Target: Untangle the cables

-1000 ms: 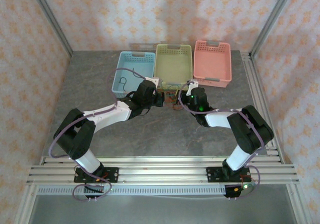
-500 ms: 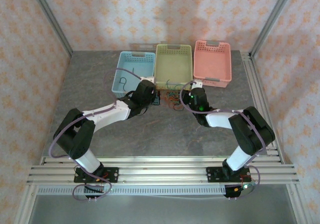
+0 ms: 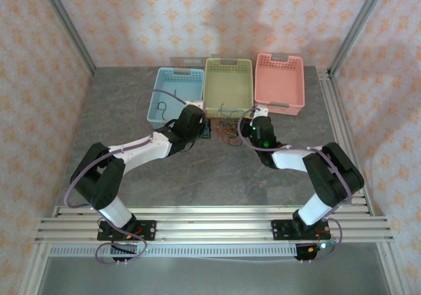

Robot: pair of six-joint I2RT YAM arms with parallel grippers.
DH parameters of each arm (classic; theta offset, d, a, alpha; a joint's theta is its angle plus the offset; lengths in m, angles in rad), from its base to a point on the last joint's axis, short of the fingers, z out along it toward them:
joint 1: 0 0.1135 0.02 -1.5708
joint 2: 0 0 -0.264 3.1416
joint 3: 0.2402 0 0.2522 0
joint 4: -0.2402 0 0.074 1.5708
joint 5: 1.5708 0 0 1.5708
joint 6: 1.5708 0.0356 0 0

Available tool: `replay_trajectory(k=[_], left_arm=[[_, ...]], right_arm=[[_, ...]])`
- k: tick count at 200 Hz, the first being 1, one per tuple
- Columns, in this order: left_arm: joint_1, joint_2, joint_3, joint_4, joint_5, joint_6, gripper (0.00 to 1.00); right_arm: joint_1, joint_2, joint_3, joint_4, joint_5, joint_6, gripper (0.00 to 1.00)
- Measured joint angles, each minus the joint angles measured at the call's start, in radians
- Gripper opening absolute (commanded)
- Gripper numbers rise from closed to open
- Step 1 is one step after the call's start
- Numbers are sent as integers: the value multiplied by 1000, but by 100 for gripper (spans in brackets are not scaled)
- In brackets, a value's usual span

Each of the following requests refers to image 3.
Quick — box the slotted grey cable duct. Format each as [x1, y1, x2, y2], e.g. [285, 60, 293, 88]
[49, 244, 299, 258]

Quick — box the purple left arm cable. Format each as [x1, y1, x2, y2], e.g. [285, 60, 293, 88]
[65, 90, 198, 267]

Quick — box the aluminium side rail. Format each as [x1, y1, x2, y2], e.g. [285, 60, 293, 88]
[316, 67, 376, 217]

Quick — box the aluminium rail beam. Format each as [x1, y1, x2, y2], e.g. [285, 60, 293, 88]
[34, 205, 395, 245]

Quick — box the yellow-green plastic basket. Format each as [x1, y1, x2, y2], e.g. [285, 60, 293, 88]
[201, 57, 255, 120]

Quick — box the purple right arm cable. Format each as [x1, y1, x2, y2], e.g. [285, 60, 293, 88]
[237, 107, 353, 263]

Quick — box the aluminium frame leg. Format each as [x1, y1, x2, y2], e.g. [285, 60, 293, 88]
[24, 242, 50, 295]
[376, 242, 407, 295]

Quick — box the light blue plastic basket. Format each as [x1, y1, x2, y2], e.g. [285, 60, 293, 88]
[147, 67, 205, 128]

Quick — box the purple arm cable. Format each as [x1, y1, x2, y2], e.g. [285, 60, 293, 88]
[65, 90, 198, 267]
[237, 107, 353, 263]

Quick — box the pink plastic basket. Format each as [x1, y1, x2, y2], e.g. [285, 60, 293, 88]
[253, 52, 306, 117]

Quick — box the aluminium frame post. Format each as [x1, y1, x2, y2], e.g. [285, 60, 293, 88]
[35, 0, 97, 75]
[328, 0, 394, 78]

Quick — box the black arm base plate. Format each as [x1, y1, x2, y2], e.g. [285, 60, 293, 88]
[271, 220, 330, 242]
[97, 220, 157, 242]

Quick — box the black controller board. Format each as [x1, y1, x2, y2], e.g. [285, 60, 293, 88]
[293, 241, 336, 263]

